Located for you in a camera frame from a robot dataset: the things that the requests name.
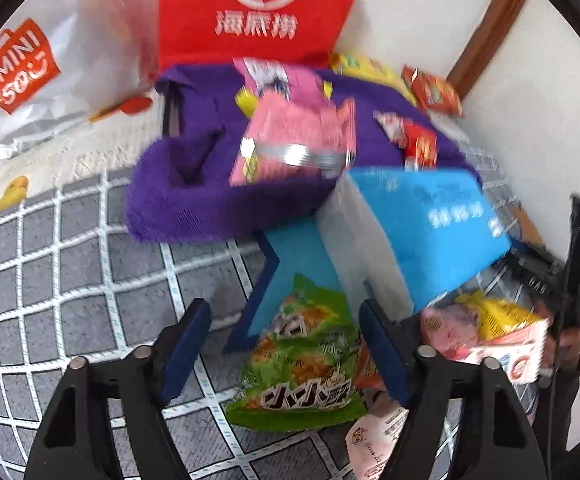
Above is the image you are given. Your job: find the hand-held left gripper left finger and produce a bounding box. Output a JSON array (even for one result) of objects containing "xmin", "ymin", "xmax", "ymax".
[{"xmin": 24, "ymin": 298, "xmax": 212, "ymax": 480}]

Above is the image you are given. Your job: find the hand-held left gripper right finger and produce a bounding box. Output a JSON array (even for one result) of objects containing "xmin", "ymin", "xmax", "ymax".
[{"xmin": 359, "ymin": 299, "xmax": 548, "ymax": 480}]

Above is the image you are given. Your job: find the pink and orange snack packet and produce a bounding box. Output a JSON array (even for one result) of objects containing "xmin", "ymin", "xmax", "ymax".
[{"xmin": 420, "ymin": 302, "xmax": 481, "ymax": 356}]

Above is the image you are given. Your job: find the pale pink peach snack packet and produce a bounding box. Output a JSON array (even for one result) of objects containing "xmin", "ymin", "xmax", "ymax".
[{"xmin": 345, "ymin": 392, "xmax": 411, "ymax": 480}]

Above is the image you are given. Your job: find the green snack packet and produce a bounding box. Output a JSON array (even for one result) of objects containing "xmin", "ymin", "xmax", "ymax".
[{"xmin": 226, "ymin": 274, "xmax": 371, "ymax": 433}]

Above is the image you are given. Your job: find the white and pink snack packet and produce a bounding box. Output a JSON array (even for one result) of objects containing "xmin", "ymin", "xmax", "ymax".
[{"xmin": 450, "ymin": 322, "xmax": 551, "ymax": 386}]

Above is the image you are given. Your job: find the blue tissue pack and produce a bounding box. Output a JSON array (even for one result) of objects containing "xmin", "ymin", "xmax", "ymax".
[{"xmin": 317, "ymin": 167, "xmax": 513, "ymax": 318}]

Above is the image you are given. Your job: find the purple cloth bag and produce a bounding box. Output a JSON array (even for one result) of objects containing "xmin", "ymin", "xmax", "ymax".
[{"xmin": 126, "ymin": 62, "xmax": 478, "ymax": 246}]

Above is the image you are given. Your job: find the small red snack packet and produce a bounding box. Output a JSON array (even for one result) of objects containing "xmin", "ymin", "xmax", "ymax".
[{"xmin": 402, "ymin": 122, "xmax": 438, "ymax": 168}]

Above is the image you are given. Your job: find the pink strawberry snack packet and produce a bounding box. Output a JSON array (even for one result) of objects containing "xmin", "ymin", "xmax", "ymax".
[{"xmin": 374, "ymin": 111, "xmax": 411, "ymax": 143}]

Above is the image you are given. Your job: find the pink zigzag-edged snack packet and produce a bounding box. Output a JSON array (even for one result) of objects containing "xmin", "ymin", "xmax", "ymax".
[{"xmin": 229, "ymin": 67, "xmax": 358, "ymax": 188}]

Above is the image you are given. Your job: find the magenta snack packet yellow edge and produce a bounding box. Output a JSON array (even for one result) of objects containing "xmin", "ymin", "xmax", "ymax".
[{"xmin": 232, "ymin": 57, "xmax": 293, "ymax": 106}]

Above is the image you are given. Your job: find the person's right forearm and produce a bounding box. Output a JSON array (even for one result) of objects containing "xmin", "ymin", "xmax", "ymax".
[{"xmin": 535, "ymin": 360, "xmax": 580, "ymax": 480}]

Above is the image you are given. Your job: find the person's right hand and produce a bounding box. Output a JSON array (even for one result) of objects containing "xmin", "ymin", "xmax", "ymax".
[{"xmin": 550, "ymin": 310, "xmax": 580, "ymax": 373}]

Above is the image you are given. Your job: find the grey grid blanket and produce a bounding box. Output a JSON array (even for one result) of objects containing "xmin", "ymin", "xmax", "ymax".
[{"xmin": 0, "ymin": 125, "xmax": 546, "ymax": 480}]

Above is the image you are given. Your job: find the orange-red chips bag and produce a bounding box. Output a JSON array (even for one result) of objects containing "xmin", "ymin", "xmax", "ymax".
[{"xmin": 401, "ymin": 65, "xmax": 465, "ymax": 118}]

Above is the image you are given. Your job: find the yellow chips bag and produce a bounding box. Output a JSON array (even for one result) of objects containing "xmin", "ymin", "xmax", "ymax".
[{"xmin": 330, "ymin": 51, "xmax": 418, "ymax": 106}]

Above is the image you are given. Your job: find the white plastic shopping bag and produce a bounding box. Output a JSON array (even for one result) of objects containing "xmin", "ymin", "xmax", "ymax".
[{"xmin": 0, "ymin": 0, "xmax": 163, "ymax": 146}]

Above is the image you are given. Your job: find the red paper bag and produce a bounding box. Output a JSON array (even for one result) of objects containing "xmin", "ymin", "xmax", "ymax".
[{"xmin": 157, "ymin": 0, "xmax": 373, "ymax": 68}]

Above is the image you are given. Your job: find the brown wooden door frame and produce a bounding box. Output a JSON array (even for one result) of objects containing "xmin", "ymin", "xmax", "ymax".
[{"xmin": 445, "ymin": 0, "xmax": 536, "ymax": 106}]

